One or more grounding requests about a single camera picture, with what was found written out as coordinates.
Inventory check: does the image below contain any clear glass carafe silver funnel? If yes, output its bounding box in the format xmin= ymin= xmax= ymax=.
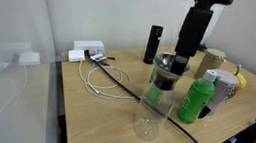
xmin=131 ymin=49 xmax=193 ymax=143

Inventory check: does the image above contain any small silver usb hub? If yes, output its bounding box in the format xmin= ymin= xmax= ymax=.
xmin=89 ymin=51 xmax=109 ymax=64

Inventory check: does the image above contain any yellow pepper toy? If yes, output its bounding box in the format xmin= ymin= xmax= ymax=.
xmin=225 ymin=63 xmax=251 ymax=93

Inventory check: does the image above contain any small black flat object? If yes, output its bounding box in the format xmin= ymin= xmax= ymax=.
xmin=197 ymin=43 xmax=209 ymax=53

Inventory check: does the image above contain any white power adapter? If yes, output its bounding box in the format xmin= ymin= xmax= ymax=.
xmin=67 ymin=47 xmax=88 ymax=65

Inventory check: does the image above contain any green plastic bottle white cap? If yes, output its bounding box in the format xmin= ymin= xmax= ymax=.
xmin=174 ymin=65 xmax=219 ymax=128

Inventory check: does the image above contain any tan canister with lid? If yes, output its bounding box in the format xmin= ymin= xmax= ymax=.
xmin=194 ymin=46 xmax=229 ymax=84

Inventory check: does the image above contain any thick black cable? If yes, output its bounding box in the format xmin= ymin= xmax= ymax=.
xmin=71 ymin=48 xmax=225 ymax=143

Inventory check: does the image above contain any white tin canister metal clasp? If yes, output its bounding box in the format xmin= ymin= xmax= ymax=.
xmin=198 ymin=67 xmax=242 ymax=124

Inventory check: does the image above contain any white power strip box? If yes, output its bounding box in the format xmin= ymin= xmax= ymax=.
xmin=71 ymin=37 xmax=107 ymax=57

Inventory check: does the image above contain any white paper tag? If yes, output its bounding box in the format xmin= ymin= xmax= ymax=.
xmin=228 ymin=135 xmax=238 ymax=143

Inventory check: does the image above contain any white coiled cable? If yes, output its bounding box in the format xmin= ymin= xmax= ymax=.
xmin=74 ymin=59 xmax=142 ymax=104

